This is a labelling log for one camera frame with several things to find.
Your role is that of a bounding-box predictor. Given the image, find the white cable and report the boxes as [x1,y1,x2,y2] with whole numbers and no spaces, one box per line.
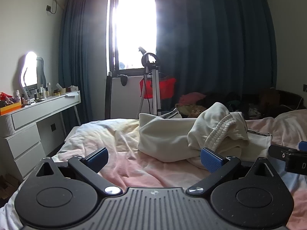
[280,96,305,111]

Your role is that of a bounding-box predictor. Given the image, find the pale pink bed sheet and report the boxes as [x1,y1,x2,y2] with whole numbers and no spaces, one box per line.
[0,110,307,230]

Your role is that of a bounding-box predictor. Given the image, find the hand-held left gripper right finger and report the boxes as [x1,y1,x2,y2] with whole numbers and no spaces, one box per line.
[187,147,280,196]

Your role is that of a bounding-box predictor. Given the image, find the braided hose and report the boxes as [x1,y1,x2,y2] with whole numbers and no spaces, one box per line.
[140,74,154,99]

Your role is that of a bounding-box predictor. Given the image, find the blue curtain narrow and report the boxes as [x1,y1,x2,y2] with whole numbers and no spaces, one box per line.
[58,0,113,135]

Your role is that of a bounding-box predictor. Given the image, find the orange box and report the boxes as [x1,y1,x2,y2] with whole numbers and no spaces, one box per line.
[0,101,22,116]

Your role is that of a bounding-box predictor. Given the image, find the blue curtain wide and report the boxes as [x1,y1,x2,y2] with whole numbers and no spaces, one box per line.
[154,0,277,120]

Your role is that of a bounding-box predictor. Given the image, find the pile of dark clothes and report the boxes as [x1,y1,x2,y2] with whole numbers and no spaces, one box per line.
[175,87,303,121]

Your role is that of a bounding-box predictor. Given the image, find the wall socket with plug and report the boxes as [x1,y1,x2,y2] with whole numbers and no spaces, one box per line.
[45,0,58,14]

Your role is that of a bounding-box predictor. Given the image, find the white board black frame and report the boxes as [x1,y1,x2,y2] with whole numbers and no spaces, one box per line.
[105,71,145,121]

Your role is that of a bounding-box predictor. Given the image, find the white dressing table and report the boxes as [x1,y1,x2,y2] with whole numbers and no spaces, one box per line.
[0,90,81,182]

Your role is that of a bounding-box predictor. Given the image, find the lit vanity mirror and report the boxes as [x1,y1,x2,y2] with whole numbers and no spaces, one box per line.
[19,51,46,99]

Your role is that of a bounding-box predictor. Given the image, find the wooden crate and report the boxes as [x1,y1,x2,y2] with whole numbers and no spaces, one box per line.
[0,174,22,201]

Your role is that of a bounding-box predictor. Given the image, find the cream zip jacket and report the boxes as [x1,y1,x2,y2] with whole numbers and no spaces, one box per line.
[137,109,273,170]

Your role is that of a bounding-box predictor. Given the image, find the red bag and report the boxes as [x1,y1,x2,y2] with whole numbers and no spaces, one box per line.
[139,75,177,100]

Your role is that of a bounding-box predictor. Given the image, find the row of cosmetic bottles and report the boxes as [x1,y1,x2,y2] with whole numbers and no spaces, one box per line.
[14,83,72,106]

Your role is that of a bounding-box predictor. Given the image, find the window with dark frame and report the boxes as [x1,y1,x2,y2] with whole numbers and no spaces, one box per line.
[109,0,158,74]

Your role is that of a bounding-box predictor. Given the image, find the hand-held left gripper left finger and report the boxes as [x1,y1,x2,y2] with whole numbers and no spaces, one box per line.
[35,147,121,196]

